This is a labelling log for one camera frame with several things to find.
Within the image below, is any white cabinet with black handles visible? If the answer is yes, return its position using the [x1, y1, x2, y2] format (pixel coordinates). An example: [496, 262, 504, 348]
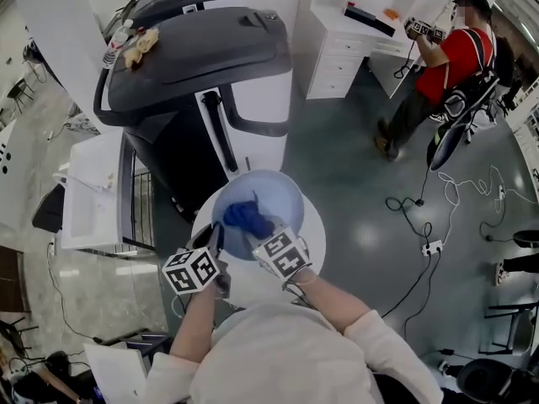
[83, 342, 147, 404]

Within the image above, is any person's right forearm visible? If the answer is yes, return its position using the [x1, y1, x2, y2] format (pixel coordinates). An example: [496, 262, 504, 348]
[288, 267, 374, 336]

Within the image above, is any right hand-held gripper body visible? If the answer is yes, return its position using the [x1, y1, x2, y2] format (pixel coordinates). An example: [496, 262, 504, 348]
[251, 229, 313, 282]

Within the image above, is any round white table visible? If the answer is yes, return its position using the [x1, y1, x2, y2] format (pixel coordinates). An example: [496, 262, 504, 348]
[191, 183, 328, 311]

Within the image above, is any clear water bottle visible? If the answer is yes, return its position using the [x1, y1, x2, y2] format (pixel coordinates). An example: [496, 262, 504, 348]
[102, 19, 135, 70]

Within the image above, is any person's white top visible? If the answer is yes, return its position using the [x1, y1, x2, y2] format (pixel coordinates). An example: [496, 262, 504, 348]
[145, 303, 443, 404]

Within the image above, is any beige rag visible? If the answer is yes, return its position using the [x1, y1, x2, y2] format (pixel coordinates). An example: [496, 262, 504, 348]
[123, 27, 161, 71]

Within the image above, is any white cable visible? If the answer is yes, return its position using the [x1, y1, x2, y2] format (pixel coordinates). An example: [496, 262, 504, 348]
[437, 165, 539, 247]

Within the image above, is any black round seat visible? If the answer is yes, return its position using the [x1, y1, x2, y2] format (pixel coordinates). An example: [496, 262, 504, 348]
[512, 230, 539, 247]

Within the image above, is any white desk with shelves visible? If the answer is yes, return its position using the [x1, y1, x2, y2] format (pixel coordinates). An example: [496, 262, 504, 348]
[306, 0, 424, 100]

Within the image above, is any small black chair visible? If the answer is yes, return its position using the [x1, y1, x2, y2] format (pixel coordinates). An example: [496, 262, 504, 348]
[6, 77, 35, 113]

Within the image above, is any person's left forearm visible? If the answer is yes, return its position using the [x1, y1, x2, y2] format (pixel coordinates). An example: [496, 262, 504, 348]
[170, 286, 218, 361]

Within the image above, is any blue cloth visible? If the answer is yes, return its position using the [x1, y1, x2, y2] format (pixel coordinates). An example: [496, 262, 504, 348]
[222, 189, 275, 240]

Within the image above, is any light blue bowl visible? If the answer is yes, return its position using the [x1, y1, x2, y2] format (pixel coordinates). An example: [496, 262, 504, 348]
[211, 169, 305, 261]

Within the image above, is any black flat box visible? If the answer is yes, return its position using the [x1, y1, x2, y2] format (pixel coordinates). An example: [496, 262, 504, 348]
[344, 5, 397, 38]

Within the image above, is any black cable with adapter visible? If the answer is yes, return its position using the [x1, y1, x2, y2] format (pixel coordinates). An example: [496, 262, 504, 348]
[385, 168, 435, 243]

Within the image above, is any white panel with black dots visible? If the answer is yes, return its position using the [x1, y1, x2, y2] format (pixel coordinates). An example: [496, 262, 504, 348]
[0, 120, 22, 193]

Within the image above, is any black white backpack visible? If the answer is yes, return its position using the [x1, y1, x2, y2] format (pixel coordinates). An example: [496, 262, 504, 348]
[427, 67, 500, 172]

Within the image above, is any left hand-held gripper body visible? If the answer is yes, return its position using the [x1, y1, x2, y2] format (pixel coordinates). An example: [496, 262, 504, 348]
[162, 246, 232, 298]

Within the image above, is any black office chair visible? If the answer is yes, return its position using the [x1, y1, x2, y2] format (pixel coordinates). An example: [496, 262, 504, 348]
[456, 358, 527, 404]

